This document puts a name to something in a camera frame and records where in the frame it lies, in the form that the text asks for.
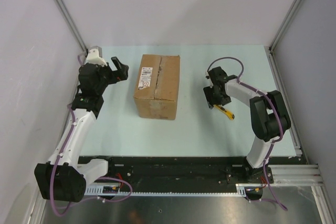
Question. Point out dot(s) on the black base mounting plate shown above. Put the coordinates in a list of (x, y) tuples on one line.
[(180, 174)]

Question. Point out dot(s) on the left aluminium frame post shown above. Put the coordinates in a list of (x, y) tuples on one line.
[(70, 23)]

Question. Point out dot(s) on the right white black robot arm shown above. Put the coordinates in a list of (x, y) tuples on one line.
[(268, 115)]

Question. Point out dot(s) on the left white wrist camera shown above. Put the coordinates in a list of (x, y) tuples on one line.
[(94, 56)]

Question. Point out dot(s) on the white slotted cable duct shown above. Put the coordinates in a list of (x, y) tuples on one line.
[(100, 190)]

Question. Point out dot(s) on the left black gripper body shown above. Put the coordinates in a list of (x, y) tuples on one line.
[(107, 76)]

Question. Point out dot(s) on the brown cardboard express box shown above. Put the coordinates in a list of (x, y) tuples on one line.
[(157, 87)]

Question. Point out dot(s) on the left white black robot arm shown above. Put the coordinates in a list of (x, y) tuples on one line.
[(61, 177)]

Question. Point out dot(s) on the right aluminium frame post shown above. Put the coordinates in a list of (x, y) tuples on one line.
[(289, 17)]

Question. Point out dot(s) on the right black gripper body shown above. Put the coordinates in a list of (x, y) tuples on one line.
[(220, 98)]

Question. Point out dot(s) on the yellow utility knife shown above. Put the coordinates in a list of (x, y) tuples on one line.
[(228, 113)]

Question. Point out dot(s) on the right aluminium side rail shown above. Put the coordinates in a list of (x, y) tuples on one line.
[(281, 87)]

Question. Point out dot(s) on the aluminium frame post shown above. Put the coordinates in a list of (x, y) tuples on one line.
[(289, 17), (70, 23)]

